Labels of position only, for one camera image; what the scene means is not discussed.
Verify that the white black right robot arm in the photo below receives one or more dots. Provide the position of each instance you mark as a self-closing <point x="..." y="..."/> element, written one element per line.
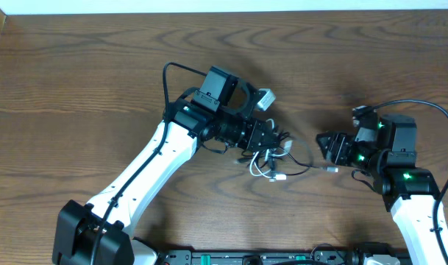
<point x="384" y="148"/>

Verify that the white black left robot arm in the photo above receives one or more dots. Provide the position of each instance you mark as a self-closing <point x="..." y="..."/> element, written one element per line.
<point x="101" y="231"/>

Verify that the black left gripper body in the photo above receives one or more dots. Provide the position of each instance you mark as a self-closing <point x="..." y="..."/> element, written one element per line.
<point x="257" y="135"/>

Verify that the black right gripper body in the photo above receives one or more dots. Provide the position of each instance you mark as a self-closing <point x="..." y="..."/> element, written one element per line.
<point x="346" y="149"/>

